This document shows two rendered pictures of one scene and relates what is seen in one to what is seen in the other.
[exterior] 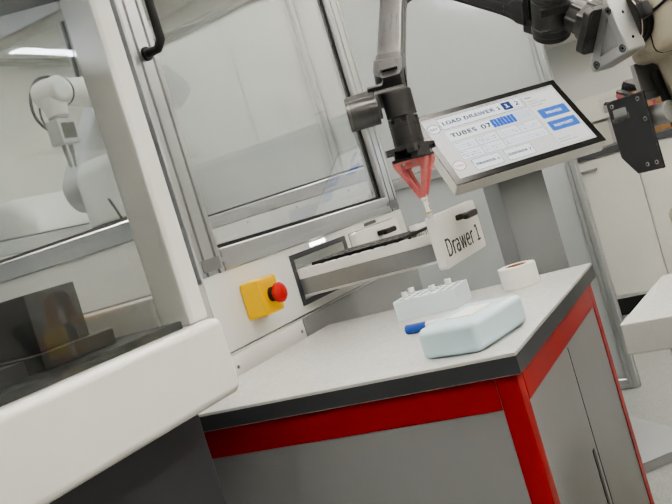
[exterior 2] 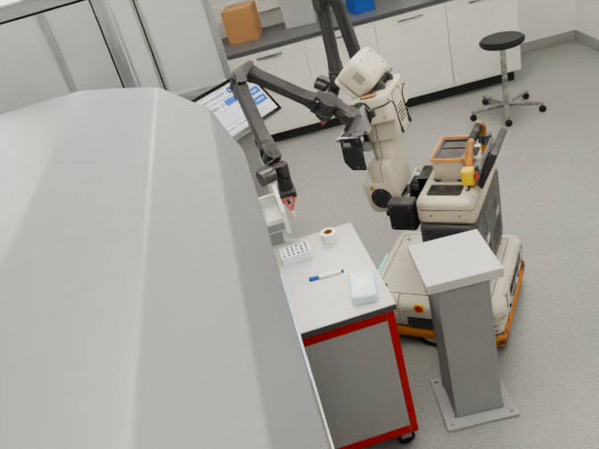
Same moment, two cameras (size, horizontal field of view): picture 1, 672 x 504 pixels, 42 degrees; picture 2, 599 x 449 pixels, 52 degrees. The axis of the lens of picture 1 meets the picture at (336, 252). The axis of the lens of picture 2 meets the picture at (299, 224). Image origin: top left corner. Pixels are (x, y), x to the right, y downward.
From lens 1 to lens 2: 146 cm
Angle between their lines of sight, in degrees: 39
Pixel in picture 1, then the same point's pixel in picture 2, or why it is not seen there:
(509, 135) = (236, 110)
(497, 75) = (190, 45)
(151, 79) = not seen: hidden behind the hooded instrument
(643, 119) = (358, 150)
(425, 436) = (356, 334)
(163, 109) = not seen: hidden behind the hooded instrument
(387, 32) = (257, 122)
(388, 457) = (341, 344)
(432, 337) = (358, 298)
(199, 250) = not seen: hidden behind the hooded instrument
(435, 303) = (302, 257)
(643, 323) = (434, 285)
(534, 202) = (248, 143)
